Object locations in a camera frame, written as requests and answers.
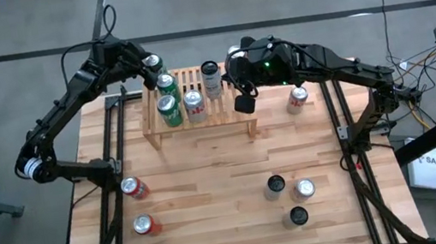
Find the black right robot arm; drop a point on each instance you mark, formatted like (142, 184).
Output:
(344, 69)

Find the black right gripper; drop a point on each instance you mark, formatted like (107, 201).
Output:
(253, 69)

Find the red Fanta strawberry can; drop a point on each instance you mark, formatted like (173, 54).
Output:
(236, 51)
(143, 224)
(131, 186)

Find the wooden slatted shelf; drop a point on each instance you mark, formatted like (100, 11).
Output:
(218, 122)

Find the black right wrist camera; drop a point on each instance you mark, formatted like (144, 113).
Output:
(278, 63)

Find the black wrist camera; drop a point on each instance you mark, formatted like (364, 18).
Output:
(108, 52)
(278, 63)

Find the white power adapter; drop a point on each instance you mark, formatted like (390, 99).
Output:
(403, 65)

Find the black aluminium table frame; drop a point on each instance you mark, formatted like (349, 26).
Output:
(111, 101)

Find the white SA3 paper sign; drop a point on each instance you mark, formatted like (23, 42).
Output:
(434, 176)

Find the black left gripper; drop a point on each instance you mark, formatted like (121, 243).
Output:
(132, 59)

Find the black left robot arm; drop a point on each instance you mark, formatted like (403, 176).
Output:
(50, 114)

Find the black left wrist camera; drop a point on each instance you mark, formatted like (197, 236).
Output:
(108, 52)

